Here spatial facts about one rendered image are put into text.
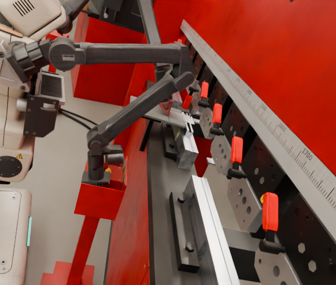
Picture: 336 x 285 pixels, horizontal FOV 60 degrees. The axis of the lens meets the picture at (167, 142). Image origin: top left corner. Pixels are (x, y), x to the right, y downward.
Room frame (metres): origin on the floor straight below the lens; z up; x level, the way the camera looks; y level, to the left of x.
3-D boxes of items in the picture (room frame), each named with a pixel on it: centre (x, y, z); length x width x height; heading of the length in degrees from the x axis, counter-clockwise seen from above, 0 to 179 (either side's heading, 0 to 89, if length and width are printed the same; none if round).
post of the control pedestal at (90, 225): (0.94, 0.19, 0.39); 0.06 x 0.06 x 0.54; 16
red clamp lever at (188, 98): (1.14, -0.02, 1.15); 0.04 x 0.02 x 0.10; 105
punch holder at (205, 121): (0.94, -0.13, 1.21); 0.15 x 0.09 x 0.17; 15
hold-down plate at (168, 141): (1.26, 0.00, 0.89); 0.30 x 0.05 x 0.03; 15
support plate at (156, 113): (1.27, 0.10, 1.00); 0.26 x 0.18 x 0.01; 105
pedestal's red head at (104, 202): (0.94, 0.19, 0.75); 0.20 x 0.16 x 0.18; 16
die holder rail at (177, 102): (1.84, 0.09, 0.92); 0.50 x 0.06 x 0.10; 15
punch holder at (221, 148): (0.75, -0.19, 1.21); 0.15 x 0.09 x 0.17; 15
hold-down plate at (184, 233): (0.71, -0.14, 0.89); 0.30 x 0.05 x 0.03; 15
